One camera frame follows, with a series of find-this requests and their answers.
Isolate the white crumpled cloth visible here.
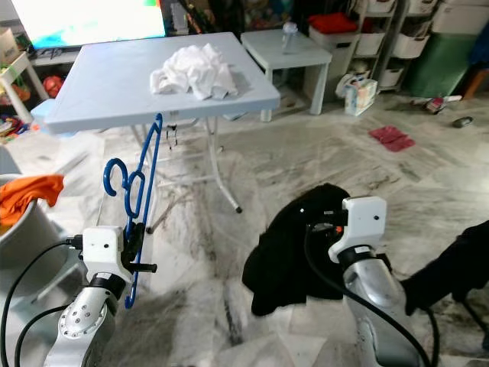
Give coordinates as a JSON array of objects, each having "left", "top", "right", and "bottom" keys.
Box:
[{"left": 151, "top": 44, "right": 238, "bottom": 101}]

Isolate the red floor cloth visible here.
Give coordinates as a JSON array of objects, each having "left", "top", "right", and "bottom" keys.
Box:
[{"left": 368, "top": 125, "right": 417, "bottom": 152}]

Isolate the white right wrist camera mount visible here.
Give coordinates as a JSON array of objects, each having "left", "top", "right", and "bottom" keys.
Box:
[{"left": 329, "top": 196, "right": 387, "bottom": 265}]

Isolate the red ball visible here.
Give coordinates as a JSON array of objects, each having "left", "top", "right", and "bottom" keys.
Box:
[{"left": 44, "top": 75, "right": 63, "bottom": 96}]

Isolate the blue plastic hanger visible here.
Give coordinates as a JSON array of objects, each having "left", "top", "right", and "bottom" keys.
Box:
[{"left": 102, "top": 113, "right": 164, "bottom": 309}]

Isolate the grey laundry bucket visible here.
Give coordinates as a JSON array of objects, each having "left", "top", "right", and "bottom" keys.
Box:
[{"left": 0, "top": 203, "right": 58, "bottom": 300}]

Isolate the small white side table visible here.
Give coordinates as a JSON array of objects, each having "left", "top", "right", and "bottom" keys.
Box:
[{"left": 241, "top": 29, "right": 333, "bottom": 123}]

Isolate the tissue pack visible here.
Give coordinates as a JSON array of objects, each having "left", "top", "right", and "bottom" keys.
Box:
[{"left": 344, "top": 76, "right": 379, "bottom": 117}]

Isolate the clear plastic bottle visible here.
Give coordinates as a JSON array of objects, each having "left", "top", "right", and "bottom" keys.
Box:
[{"left": 283, "top": 21, "right": 300, "bottom": 54}]

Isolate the flat screen television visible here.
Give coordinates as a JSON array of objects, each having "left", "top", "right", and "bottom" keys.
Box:
[{"left": 11, "top": 0, "right": 167, "bottom": 48}]

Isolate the dark draped garment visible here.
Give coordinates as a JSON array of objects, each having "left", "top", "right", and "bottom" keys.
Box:
[{"left": 401, "top": 222, "right": 489, "bottom": 314}]

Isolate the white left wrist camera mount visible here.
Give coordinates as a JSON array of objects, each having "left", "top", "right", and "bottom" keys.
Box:
[{"left": 81, "top": 226, "right": 129, "bottom": 285}]

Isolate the black garment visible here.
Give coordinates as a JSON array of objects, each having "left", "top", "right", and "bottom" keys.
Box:
[{"left": 242, "top": 183, "right": 352, "bottom": 317}]

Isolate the cardboard box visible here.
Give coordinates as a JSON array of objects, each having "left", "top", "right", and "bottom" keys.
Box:
[{"left": 0, "top": 28, "right": 25, "bottom": 66}]

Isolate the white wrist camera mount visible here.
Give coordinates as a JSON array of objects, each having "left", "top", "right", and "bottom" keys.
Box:
[
  {"left": 81, "top": 226, "right": 129, "bottom": 285},
  {"left": 329, "top": 196, "right": 387, "bottom": 265}
]

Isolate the white storage bin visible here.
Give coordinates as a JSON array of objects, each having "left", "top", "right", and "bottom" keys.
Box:
[{"left": 309, "top": 32, "right": 361, "bottom": 96}]

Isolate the red folded cloth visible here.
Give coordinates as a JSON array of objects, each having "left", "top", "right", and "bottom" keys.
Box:
[{"left": 309, "top": 12, "right": 360, "bottom": 34}]

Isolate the orange garment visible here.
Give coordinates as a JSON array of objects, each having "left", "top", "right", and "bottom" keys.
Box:
[{"left": 0, "top": 175, "right": 63, "bottom": 230}]

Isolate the white drawer shelf unit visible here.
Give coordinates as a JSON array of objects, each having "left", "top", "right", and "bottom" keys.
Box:
[{"left": 355, "top": 0, "right": 440, "bottom": 89}]

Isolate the light blue folding table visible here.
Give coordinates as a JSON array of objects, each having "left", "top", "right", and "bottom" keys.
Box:
[{"left": 44, "top": 32, "right": 281, "bottom": 215}]

